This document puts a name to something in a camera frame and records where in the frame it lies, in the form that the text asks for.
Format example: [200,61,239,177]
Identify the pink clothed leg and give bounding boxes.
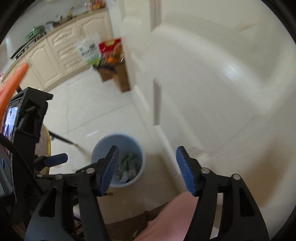
[135,191,198,241]

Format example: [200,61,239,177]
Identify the gas stove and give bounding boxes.
[10,32,47,60]

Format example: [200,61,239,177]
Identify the lower cabinets with counter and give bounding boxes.
[1,8,113,90]

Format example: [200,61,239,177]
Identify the green electric cooker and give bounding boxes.
[26,25,45,42]

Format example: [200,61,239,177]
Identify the rice bag on floor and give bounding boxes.
[77,33,102,67]

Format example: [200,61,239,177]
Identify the cardboard box with oil bottles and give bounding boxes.
[93,42,130,93]

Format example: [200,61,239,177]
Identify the condiment bottles group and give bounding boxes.
[85,0,106,11]

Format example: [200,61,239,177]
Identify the wok with lid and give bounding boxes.
[46,7,74,28]

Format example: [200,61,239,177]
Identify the blue trash bin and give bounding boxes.
[91,133,146,188]

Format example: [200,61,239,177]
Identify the glutinous rice flour bag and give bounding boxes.
[115,153,142,184]

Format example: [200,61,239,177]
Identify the white door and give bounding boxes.
[117,1,295,237]

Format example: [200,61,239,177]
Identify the round table orange cloth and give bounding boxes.
[0,62,29,123]

